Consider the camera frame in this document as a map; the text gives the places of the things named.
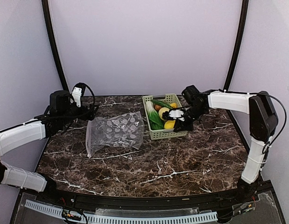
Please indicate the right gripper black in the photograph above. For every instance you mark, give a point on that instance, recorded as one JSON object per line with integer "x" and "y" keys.
{"x": 185, "y": 127}

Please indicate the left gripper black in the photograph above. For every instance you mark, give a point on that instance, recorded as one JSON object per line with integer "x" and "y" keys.
{"x": 84, "y": 115}

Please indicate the bok choy toy green white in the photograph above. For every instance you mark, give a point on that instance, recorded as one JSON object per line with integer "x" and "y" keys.
{"x": 153, "y": 117}

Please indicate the pale green plastic basket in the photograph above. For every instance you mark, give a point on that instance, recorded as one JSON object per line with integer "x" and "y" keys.
{"x": 163, "y": 134}

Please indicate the clear dotted zip top bag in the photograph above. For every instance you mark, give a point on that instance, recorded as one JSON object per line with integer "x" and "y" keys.
{"x": 125, "y": 131}

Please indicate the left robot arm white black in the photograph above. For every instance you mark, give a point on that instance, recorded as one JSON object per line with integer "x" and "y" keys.
{"x": 64, "y": 108}

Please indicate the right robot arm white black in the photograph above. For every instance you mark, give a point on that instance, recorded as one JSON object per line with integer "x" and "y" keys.
{"x": 263, "y": 121}

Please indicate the beige wrinkled round food toy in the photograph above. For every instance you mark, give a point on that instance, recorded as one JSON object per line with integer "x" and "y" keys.
{"x": 162, "y": 111}

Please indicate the yellow lemon toy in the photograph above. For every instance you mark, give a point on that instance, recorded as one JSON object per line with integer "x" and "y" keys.
{"x": 169, "y": 124}

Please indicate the orange yellow pepper toy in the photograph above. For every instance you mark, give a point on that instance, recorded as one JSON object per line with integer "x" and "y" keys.
{"x": 173, "y": 105}

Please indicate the brown potato toy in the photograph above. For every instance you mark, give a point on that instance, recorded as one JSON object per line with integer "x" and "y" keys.
{"x": 157, "y": 107}

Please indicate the green cucumber toy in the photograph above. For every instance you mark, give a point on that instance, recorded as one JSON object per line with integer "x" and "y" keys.
{"x": 162, "y": 104}

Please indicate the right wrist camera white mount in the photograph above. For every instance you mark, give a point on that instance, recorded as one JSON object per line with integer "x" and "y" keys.
{"x": 173, "y": 114}

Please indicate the left black frame post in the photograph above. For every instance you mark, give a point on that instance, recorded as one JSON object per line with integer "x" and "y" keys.
{"x": 53, "y": 45}

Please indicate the black frame post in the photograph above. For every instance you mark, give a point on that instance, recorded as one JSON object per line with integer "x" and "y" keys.
{"x": 53, "y": 45}
{"x": 237, "y": 45}

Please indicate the black front rail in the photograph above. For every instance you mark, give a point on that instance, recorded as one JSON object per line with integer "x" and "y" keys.
{"x": 223, "y": 200}

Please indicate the white slotted cable duct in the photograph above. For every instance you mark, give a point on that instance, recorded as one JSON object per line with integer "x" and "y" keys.
{"x": 111, "y": 216}

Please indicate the right black frame post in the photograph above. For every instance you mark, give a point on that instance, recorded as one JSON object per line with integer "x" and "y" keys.
{"x": 237, "y": 45}

